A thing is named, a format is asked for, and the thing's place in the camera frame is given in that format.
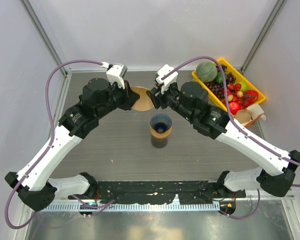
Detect green netted melon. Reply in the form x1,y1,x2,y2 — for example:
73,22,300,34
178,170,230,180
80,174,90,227
195,61,218,83

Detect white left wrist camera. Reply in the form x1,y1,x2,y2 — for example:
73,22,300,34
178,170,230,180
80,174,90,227
101,61,128,89

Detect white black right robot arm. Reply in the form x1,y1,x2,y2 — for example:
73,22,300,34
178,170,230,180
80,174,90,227
147,81,300,197

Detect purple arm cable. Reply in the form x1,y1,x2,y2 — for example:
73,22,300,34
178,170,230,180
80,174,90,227
161,56,300,220
4,59,116,230

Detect brown paper coffee filter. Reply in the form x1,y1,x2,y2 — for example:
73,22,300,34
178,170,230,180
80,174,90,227
131,86,154,112

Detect green lime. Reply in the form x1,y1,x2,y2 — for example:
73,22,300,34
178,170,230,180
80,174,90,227
215,71,224,85

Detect red apple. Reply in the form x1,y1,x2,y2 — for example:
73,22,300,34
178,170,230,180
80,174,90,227
228,101,241,116

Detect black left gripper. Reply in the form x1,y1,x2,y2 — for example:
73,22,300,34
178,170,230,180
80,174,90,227
96,78,140,119

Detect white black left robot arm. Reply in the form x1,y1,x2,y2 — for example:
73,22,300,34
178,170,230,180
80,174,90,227
4,78,140,212

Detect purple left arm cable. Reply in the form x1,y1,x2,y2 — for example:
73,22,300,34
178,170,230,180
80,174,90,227
4,59,116,230

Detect yellow plastic fruit tray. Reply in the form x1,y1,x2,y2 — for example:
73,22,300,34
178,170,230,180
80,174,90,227
191,57,267,116

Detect blue ribbed glass dripper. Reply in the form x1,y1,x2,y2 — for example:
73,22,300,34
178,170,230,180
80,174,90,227
149,113,173,134

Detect red tomato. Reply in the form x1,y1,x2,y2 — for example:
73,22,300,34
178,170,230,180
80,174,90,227
243,89,259,104

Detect green apple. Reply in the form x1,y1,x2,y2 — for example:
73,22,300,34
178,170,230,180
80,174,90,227
238,81,249,92

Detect white slotted cable duct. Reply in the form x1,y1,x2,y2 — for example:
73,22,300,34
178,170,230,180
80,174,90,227
42,200,220,213

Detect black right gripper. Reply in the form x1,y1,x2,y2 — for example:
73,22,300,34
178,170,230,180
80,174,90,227
146,80,195,123

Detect dark purple grape bunch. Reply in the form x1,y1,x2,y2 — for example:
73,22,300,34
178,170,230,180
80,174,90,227
205,72,236,100

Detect black grape cluster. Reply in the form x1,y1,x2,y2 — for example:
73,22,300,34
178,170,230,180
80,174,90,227
216,64,227,72

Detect glass coffee carafe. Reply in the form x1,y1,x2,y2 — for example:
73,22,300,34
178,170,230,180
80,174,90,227
151,136,168,149

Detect red yellow cherries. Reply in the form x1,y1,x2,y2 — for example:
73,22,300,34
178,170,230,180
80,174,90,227
222,83,243,105

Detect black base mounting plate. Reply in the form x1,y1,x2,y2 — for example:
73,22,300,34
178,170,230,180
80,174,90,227
67,180,247,205

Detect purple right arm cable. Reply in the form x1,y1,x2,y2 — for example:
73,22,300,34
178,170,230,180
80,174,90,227
161,56,300,220

